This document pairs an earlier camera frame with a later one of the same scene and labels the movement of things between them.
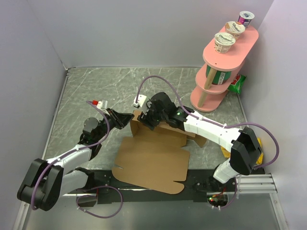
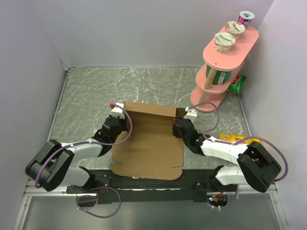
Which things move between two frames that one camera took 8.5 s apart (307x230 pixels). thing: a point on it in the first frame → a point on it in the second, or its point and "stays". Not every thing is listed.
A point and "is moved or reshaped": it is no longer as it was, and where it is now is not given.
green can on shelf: x=220 y=77 stays
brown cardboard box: x=155 y=160 is moved or reshaped
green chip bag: x=237 y=85 stays
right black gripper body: x=161 y=116 → x=176 y=133
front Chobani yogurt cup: x=223 y=41 stays
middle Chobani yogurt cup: x=235 y=28 stays
